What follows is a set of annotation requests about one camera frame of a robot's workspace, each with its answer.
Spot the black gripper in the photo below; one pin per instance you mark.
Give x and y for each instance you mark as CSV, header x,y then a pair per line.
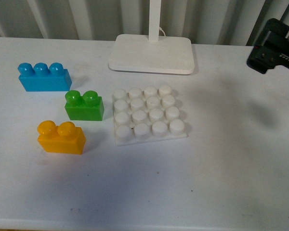
x,y
271,47

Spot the yellow two-stud block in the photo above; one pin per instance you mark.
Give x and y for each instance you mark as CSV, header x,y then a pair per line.
x,y
65,138

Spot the green two-stud block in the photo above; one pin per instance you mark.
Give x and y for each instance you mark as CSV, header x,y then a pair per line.
x,y
88,107

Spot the grey pleated curtain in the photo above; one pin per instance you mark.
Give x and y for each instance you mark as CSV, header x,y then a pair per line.
x,y
220,22

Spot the white studded base plate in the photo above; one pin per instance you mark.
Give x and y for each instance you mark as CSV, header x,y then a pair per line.
x,y
146,115

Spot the blue three-stud block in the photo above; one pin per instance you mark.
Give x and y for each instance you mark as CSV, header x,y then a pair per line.
x,y
44,78

